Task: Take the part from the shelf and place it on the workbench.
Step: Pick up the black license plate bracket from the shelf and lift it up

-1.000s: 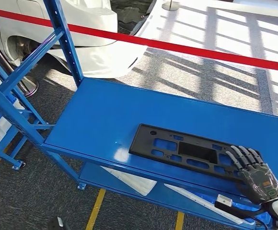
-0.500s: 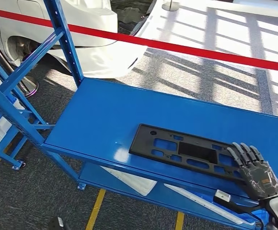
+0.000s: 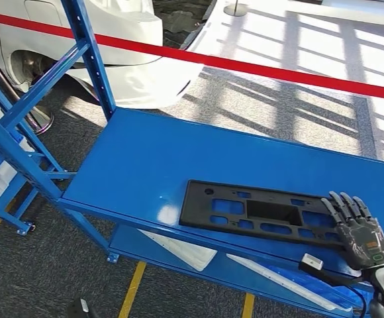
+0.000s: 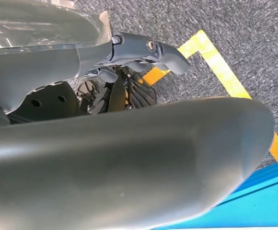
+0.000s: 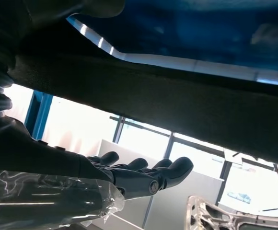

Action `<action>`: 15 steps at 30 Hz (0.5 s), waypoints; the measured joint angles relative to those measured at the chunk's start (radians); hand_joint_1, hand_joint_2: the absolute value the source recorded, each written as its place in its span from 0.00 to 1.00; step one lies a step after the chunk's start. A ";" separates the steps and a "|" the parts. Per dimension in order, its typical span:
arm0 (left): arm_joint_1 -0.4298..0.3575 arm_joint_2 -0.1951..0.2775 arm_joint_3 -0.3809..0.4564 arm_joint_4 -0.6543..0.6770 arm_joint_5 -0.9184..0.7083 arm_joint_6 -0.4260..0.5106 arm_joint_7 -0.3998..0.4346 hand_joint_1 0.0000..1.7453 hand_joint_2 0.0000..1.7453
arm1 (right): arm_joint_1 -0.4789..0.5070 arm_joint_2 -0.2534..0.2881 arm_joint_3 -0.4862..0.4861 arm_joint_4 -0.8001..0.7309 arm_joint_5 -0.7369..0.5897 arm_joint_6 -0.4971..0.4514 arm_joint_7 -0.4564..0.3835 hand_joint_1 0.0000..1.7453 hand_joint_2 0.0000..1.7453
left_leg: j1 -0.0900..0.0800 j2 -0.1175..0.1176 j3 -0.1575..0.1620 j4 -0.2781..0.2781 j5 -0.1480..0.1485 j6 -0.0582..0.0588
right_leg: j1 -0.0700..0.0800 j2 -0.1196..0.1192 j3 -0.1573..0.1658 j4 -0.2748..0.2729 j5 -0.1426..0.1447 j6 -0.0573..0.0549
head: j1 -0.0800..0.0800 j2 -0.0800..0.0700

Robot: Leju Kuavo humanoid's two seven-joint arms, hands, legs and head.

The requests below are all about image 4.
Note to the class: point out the blue metal shelf rack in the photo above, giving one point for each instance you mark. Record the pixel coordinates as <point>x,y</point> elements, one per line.
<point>261,206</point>

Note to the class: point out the black robot foot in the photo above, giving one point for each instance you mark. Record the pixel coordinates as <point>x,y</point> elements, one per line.
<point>141,95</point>

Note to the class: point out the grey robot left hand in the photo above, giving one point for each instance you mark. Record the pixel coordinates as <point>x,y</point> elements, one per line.
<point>129,158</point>

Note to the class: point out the black robot leg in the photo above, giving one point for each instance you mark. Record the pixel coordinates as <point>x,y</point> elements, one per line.
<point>45,104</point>

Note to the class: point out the yellow floor tape square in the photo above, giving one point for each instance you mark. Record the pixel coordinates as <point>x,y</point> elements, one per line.
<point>215,60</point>

